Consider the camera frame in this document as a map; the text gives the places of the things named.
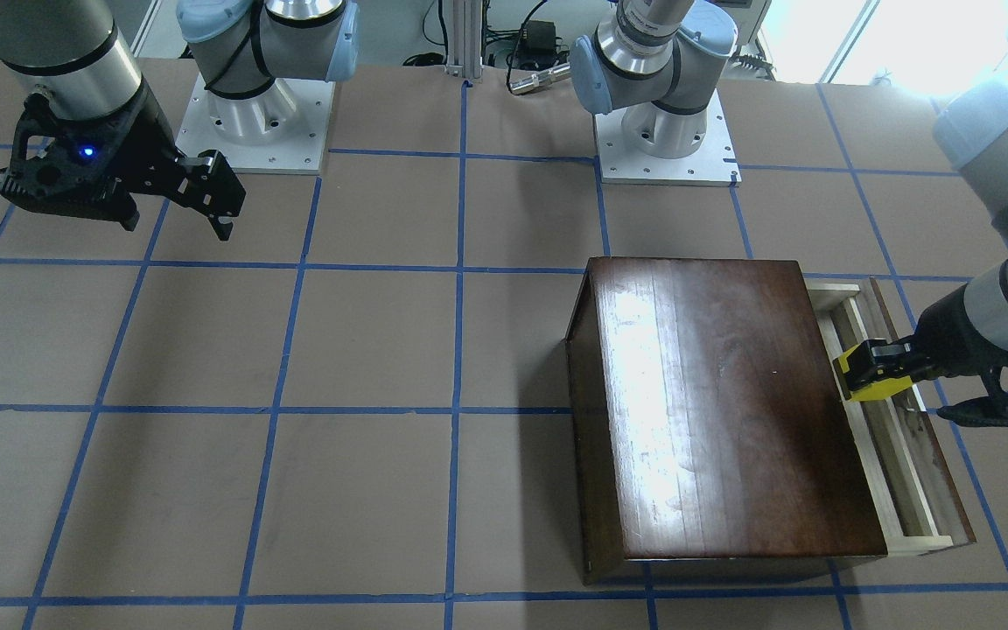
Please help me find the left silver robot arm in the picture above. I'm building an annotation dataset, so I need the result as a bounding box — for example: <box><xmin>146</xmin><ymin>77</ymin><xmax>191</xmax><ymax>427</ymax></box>
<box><xmin>601</xmin><ymin>80</ymin><xmax>1004</xmax><ymax>300</ymax></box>

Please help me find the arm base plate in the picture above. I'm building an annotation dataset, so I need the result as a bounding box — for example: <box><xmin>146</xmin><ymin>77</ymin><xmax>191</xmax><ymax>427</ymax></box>
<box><xmin>593</xmin><ymin>91</ymin><xmax>743</xmax><ymax>186</ymax></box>
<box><xmin>176</xmin><ymin>76</ymin><xmax>339</xmax><ymax>176</ymax></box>

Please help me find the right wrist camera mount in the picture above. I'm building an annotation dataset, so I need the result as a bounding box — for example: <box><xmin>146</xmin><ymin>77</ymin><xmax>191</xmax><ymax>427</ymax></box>
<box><xmin>0</xmin><ymin>91</ymin><xmax>136</xmax><ymax>224</ymax></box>

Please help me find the dark wooden drawer cabinet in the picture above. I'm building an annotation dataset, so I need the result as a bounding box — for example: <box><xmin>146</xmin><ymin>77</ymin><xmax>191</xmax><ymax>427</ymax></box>
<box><xmin>564</xmin><ymin>256</ymin><xmax>889</xmax><ymax>584</ymax></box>

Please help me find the yellow block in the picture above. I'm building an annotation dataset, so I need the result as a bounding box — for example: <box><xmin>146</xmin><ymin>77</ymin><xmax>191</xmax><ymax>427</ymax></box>
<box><xmin>829</xmin><ymin>339</ymin><xmax>913</xmax><ymax>403</ymax></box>

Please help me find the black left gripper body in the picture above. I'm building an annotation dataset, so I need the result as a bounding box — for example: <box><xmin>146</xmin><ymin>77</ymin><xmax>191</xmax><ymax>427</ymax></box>
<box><xmin>901</xmin><ymin>284</ymin><xmax>1008</xmax><ymax>380</ymax></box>

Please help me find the silver cylinder on table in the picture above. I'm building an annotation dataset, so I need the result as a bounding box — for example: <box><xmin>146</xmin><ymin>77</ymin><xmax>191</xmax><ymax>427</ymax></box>
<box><xmin>507</xmin><ymin>62</ymin><xmax>571</xmax><ymax>95</ymax></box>

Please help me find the black power brick background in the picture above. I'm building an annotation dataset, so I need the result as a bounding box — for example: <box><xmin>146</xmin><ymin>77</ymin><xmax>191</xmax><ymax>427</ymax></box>
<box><xmin>517</xmin><ymin>20</ymin><xmax>557</xmax><ymax>56</ymax></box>

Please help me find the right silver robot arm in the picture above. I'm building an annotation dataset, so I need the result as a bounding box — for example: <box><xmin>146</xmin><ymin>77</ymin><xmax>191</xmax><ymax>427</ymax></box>
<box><xmin>0</xmin><ymin>1</ymin><xmax>359</xmax><ymax>241</ymax></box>

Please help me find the aluminium frame post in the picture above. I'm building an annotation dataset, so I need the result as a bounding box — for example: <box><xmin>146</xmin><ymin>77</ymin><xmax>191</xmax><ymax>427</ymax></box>
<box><xmin>437</xmin><ymin>1</ymin><xmax>487</xmax><ymax>84</ymax></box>

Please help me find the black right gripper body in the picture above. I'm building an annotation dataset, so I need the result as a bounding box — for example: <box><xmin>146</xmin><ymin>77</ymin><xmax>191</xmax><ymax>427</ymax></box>
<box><xmin>115</xmin><ymin>83</ymin><xmax>247</xmax><ymax>220</ymax></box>

